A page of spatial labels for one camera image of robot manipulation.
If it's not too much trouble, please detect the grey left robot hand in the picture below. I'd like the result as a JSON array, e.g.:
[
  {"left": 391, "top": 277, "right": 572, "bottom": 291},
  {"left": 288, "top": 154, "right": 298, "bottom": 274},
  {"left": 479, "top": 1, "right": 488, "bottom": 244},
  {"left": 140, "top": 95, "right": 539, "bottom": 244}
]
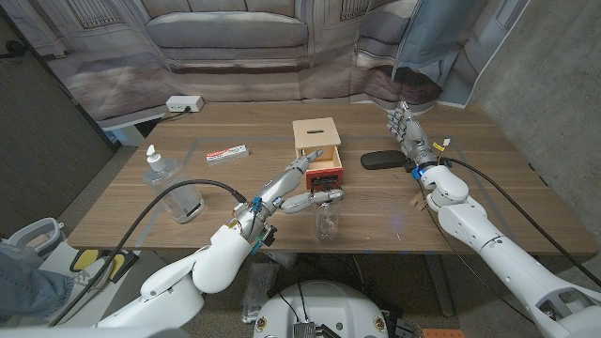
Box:
[{"left": 233, "top": 148, "right": 344, "bottom": 236}]

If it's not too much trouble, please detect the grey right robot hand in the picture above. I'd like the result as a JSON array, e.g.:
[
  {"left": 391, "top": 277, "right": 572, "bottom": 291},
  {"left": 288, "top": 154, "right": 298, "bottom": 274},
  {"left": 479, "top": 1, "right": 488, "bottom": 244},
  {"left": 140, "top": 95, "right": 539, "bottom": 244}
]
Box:
[{"left": 387, "top": 100, "right": 438, "bottom": 168}]

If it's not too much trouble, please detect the small clear black-pump dispenser bottle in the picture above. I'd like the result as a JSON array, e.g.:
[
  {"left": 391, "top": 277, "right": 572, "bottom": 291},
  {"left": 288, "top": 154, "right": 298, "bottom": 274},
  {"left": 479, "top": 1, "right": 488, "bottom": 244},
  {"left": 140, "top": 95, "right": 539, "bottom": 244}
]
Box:
[{"left": 313, "top": 180, "right": 342, "bottom": 241}]

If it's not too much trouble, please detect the black glasses case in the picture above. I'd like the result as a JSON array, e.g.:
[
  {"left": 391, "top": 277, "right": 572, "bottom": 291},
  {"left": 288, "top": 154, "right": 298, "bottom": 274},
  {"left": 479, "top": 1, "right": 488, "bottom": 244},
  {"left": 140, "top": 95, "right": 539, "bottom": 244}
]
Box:
[{"left": 360, "top": 149, "right": 409, "bottom": 171}]

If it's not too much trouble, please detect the light wooden drawer box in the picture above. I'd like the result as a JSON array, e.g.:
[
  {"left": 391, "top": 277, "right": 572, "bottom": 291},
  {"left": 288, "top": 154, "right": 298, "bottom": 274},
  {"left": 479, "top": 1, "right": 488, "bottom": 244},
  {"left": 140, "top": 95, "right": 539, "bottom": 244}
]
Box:
[{"left": 292, "top": 116, "right": 343, "bottom": 170}]

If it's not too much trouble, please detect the large clear white-pump dispenser bottle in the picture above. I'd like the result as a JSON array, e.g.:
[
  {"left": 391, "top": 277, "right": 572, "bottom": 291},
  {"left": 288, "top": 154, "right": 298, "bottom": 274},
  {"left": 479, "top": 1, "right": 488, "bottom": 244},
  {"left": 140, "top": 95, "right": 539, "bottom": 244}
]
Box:
[{"left": 143, "top": 144, "right": 207, "bottom": 224}]

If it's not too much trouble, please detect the white red toothpaste box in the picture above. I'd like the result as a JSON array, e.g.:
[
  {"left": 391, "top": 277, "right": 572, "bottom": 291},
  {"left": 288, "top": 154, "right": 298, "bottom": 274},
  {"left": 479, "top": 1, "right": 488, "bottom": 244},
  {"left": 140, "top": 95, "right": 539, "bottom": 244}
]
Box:
[{"left": 206, "top": 144, "right": 250, "bottom": 166}]

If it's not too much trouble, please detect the black round floor object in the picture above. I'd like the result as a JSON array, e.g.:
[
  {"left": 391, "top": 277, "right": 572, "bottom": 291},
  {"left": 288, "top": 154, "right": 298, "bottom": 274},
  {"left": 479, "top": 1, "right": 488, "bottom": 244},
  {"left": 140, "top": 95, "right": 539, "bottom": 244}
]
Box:
[{"left": 210, "top": 252, "right": 249, "bottom": 278}]

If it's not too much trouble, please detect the clear plastic bag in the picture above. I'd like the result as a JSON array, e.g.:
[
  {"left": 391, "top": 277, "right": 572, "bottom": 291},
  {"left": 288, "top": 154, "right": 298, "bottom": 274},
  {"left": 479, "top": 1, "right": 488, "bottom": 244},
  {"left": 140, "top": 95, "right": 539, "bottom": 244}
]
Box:
[{"left": 241, "top": 261, "right": 281, "bottom": 324}]

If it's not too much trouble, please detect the grey metal table leg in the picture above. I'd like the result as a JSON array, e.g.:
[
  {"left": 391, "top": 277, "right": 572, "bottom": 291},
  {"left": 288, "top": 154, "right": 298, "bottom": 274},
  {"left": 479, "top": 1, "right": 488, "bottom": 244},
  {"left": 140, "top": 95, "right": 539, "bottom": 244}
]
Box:
[
  {"left": 189, "top": 252, "right": 216, "bottom": 313},
  {"left": 424, "top": 255, "right": 455, "bottom": 318}
]

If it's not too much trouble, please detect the white power strip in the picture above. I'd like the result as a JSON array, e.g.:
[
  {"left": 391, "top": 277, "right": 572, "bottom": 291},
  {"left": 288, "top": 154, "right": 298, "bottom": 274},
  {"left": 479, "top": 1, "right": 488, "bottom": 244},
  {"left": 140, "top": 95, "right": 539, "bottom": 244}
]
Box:
[{"left": 165, "top": 95, "right": 205, "bottom": 113}]

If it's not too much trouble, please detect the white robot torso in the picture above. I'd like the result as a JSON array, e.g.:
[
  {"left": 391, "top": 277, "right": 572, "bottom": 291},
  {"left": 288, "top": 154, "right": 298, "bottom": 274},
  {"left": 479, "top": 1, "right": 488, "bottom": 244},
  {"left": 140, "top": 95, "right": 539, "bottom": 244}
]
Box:
[{"left": 253, "top": 280, "right": 390, "bottom": 338}]

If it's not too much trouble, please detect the white low shelf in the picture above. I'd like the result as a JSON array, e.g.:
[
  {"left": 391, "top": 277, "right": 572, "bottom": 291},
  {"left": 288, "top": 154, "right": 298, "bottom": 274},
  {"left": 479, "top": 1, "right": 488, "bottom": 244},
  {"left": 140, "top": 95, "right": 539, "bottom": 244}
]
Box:
[{"left": 100, "top": 112, "right": 168, "bottom": 147}]

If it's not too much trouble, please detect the printed living room backdrop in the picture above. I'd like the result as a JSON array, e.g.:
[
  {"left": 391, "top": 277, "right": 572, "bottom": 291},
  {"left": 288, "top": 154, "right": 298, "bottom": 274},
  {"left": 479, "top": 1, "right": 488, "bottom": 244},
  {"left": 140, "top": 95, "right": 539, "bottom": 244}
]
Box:
[{"left": 0, "top": 0, "right": 534, "bottom": 124}]

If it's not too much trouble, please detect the orange box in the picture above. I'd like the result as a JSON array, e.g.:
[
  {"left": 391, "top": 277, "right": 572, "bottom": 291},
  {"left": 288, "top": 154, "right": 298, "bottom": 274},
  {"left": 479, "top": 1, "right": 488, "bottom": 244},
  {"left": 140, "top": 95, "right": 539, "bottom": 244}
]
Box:
[{"left": 422, "top": 328, "right": 466, "bottom": 338}]

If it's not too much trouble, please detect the yellow black floor object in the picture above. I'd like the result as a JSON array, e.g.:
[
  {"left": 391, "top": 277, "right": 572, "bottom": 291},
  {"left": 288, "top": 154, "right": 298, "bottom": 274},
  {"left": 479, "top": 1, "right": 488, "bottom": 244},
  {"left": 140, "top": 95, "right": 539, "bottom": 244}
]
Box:
[{"left": 69, "top": 248, "right": 141, "bottom": 284}]

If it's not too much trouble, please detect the grey white plastic bin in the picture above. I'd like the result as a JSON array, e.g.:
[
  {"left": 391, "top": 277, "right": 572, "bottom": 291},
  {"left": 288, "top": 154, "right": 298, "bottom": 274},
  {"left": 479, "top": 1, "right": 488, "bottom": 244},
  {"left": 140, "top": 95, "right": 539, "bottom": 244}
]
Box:
[{"left": 7, "top": 217, "right": 65, "bottom": 254}]

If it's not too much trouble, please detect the person leg in blue jeans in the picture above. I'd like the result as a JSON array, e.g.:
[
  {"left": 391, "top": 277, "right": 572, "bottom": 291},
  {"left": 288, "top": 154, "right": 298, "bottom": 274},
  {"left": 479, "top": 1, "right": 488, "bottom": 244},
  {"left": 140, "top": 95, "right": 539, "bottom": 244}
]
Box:
[{"left": 0, "top": 243, "right": 75, "bottom": 325}]

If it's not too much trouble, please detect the red-front drawer with black handle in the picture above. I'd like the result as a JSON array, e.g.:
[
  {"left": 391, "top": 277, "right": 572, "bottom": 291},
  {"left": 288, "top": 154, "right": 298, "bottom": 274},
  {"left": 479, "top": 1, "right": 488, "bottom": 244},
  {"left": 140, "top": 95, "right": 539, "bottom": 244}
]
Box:
[{"left": 300, "top": 146, "right": 345, "bottom": 193}]

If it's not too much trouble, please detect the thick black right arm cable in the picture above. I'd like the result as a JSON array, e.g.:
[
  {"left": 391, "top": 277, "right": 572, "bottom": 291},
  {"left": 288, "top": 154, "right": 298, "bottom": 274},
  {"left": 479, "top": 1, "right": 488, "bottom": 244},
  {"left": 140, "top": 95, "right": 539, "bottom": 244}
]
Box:
[{"left": 440, "top": 157, "right": 601, "bottom": 287}]

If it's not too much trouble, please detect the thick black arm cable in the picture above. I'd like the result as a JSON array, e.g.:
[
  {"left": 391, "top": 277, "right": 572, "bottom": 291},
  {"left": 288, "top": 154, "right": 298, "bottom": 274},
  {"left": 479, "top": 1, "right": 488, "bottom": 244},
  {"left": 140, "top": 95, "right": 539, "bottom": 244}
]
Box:
[
  {"left": 46, "top": 177, "right": 250, "bottom": 329},
  {"left": 440, "top": 157, "right": 601, "bottom": 287}
]

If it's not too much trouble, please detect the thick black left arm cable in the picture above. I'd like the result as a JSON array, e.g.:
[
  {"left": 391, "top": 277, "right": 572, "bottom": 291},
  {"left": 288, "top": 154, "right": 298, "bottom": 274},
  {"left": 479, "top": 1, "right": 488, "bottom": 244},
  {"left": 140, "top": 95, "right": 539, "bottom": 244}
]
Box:
[{"left": 46, "top": 177, "right": 250, "bottom": 329}]

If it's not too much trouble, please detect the black wall hook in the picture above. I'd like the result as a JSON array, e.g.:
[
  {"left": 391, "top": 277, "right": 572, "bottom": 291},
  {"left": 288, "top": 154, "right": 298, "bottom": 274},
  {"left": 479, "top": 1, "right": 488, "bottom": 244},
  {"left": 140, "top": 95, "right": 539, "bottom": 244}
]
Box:
[{"left": 0, "top": 39, "right": 27, "bottom": 60}]

